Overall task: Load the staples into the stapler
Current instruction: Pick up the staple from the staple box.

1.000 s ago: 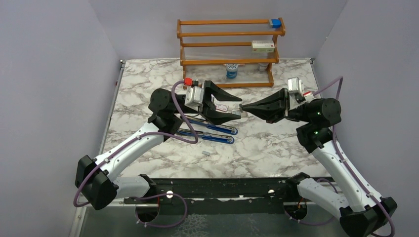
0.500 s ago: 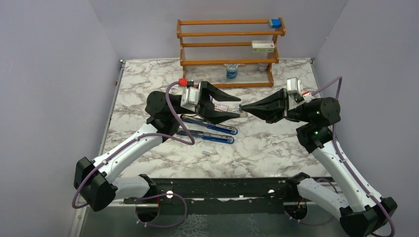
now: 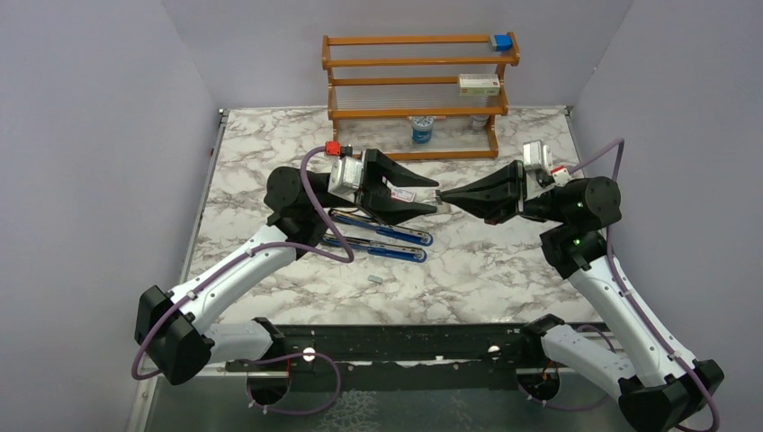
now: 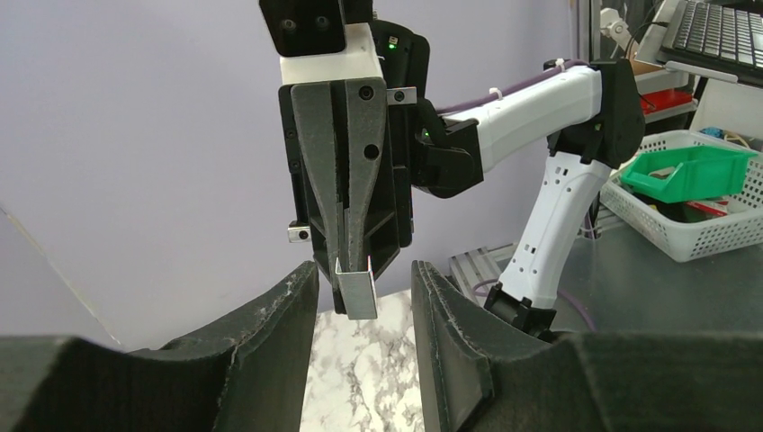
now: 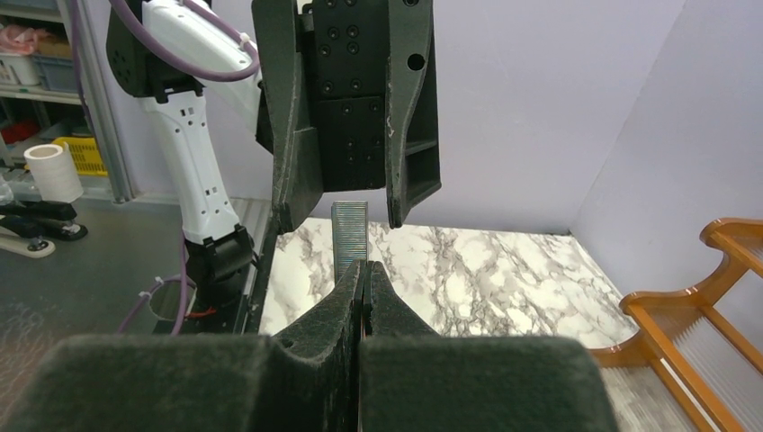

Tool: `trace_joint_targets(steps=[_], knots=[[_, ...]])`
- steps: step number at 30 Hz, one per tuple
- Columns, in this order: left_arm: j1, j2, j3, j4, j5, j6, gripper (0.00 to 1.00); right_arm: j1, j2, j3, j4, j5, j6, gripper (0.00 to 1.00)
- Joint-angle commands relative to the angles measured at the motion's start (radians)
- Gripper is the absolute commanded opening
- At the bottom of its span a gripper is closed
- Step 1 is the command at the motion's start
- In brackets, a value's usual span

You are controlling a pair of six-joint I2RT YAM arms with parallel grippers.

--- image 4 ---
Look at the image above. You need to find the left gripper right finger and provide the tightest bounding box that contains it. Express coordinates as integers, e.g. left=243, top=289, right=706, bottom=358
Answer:
left=411, top=261, right=762, bottom=431

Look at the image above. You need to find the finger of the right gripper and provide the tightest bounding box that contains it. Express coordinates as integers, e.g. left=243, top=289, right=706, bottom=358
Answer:
left=345, top=77, right=387, bottom=272
left=289, top=82, right=346, bottom=272

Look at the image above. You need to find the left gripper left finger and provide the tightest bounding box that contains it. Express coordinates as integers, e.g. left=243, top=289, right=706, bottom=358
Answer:
left=1, top=261, right=319, bottom=431

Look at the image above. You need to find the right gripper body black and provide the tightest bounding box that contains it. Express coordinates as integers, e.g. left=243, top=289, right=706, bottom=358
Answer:
left=278, top=20, right=430, bottom=315

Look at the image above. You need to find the silver staple strip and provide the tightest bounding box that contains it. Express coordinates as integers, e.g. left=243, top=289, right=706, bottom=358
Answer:
left=335, top=256, right=378, bottom=320

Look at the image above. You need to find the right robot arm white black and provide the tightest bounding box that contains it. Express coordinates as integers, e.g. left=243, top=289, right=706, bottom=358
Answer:
left=273, top=13, right=644, bottom=342

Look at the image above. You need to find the white plastic basket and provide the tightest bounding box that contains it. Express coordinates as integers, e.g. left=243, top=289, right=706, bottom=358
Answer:
left=601, top=130, right=762, bottom=263

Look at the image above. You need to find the green plastic bin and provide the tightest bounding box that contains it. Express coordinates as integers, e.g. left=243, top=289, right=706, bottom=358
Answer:
left=620, top=145, right=755, bottom=203

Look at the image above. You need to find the black keyboard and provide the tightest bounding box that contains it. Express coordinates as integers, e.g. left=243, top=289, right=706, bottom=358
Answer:
left=657, top=1, right=762, bottom=87

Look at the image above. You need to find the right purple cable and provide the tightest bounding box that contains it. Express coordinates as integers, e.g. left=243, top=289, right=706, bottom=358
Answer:
left=435, top=58, right=591, bottom=115

